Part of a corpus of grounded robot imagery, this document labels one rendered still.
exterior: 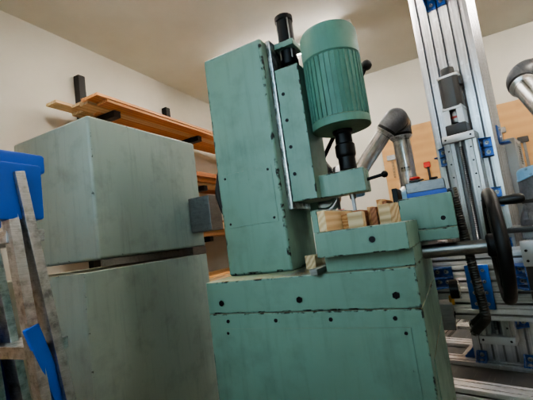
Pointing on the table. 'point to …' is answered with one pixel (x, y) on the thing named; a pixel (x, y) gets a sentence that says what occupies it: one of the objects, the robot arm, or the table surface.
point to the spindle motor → (334, 78)
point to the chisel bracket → (344, 183)
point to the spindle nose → (345, 148)
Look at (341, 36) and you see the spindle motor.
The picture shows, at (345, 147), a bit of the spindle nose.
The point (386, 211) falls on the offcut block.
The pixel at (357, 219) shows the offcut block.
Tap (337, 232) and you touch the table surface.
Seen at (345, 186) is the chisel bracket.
